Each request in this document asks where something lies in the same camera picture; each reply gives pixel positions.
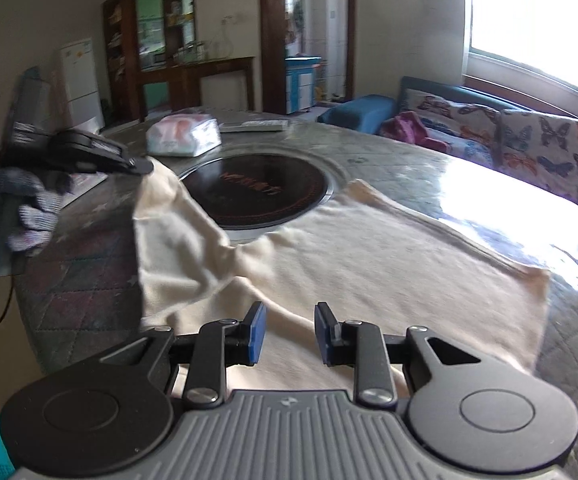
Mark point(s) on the upright butterfly print pillow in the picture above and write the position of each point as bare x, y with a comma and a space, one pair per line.
539, 150

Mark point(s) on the round black induction cooker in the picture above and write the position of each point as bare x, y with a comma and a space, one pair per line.
269, 185

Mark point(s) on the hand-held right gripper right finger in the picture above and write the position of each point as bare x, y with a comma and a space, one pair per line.
325, 332

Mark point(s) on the grey quilted table cover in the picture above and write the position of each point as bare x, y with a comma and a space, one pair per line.
94, 260

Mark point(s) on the person's left hand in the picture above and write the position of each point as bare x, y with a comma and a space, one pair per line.
34, 215

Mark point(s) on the blue drawer cabinet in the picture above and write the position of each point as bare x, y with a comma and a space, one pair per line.
300, 85

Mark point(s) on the low butterfly print pillow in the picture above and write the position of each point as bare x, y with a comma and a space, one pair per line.
449, 110

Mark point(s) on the blue sofa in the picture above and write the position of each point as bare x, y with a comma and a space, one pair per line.
356, 110

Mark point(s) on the dark wooden cabinet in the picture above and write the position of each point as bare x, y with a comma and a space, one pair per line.
124, 50

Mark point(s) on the dark wooden door frame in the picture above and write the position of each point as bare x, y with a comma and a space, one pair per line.
271, 35

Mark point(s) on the window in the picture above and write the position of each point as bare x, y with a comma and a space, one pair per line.
534, 5

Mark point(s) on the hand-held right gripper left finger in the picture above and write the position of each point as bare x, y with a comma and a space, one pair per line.
256, 332

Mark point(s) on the white refrigerator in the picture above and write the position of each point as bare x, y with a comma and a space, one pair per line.
81, 85

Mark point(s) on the white tissue pack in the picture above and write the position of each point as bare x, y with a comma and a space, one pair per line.
184, 135

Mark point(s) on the magenta cloth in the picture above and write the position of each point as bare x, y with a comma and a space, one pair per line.
406, 130

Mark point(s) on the cream towel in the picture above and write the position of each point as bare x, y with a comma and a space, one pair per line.
369, 285

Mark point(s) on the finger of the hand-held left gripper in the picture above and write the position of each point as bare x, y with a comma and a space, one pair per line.
134, 164

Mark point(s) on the white remote control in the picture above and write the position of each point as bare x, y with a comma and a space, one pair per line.
254, 126

